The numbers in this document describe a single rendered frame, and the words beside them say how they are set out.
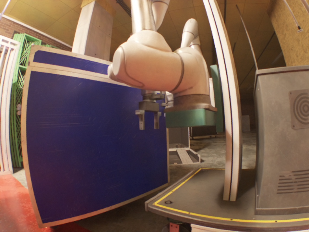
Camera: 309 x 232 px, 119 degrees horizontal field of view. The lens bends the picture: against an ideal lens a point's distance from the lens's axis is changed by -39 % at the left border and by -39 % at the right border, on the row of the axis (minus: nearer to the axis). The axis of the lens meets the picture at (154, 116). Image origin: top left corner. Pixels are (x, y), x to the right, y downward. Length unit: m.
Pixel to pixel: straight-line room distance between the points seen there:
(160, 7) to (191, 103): 0.63
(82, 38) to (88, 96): 1.87
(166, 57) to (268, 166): 0.50
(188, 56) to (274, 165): 0.50
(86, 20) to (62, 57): 2.06
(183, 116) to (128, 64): 0.26
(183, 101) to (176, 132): 3.78
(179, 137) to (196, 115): 3.84
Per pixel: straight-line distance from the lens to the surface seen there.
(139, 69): 0.44
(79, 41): 2.66
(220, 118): 0.65
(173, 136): 4.31
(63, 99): 0.78
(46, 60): 0.82
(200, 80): 0.57
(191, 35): 1.26
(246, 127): 11.63
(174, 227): 0.77
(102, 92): 0.87
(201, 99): 0.55
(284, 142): 0.55
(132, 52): 0.45
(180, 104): 0.56
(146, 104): 0.80
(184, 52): 0.61
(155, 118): 0.89
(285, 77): 0.57
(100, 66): 0.91
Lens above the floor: 0.66
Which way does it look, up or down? 4 degrees up
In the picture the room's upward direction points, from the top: 2 degrees counter-clockwise
